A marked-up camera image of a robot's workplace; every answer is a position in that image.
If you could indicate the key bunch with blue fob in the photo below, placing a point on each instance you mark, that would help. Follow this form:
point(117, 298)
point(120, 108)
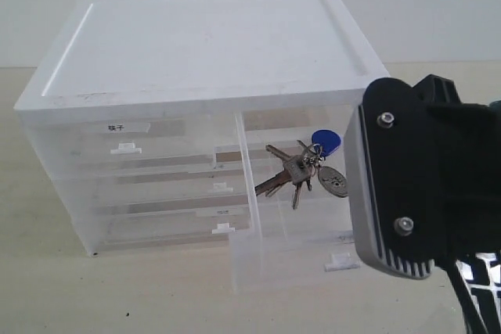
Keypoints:
point(300, 169)

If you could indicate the wide translucent drawer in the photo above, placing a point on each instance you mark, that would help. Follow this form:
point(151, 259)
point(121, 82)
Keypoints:
point(136, 231)
point(148, 193)

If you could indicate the bottom wide translucent drawer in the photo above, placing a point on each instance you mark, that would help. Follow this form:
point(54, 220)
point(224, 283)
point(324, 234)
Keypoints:
point(136, 231)

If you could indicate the translucent white drawer cabinet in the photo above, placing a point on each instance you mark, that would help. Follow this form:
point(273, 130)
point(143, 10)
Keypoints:
point(159, 59)

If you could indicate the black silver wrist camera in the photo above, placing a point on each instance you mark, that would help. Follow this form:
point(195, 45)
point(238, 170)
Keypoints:
point(394, 189)

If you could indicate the middle wide translucent drawer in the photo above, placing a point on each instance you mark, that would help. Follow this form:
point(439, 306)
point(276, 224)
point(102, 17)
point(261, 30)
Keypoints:
point(148, 193)

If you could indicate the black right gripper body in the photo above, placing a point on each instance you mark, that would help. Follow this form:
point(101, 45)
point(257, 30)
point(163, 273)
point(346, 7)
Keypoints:
point(467, 143)

